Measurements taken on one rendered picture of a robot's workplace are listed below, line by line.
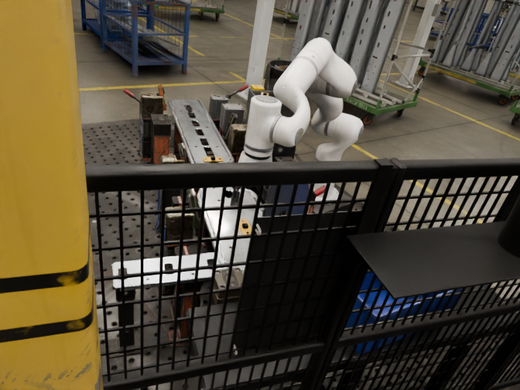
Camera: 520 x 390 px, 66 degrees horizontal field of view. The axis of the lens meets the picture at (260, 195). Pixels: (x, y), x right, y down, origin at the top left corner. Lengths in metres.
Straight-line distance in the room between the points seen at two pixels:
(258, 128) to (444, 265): 0.63
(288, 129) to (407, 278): 0.59
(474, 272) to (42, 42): 0.60
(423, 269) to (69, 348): 0.47
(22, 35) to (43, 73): 0.03
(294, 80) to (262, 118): 0.18
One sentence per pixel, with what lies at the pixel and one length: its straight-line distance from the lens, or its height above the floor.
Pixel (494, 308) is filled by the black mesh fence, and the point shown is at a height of 1.16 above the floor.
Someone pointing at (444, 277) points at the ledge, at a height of 1.43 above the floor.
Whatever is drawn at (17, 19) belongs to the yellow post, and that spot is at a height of 1.72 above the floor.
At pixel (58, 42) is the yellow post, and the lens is 0.32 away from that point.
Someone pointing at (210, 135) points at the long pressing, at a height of 1.00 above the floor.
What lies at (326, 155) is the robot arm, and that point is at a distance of 1.87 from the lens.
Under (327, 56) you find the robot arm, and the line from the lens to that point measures 1.36.
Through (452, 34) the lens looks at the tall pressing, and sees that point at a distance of 9.38.
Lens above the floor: 1.79
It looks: 32 degrees down
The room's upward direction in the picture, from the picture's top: 10 degrees clockwise
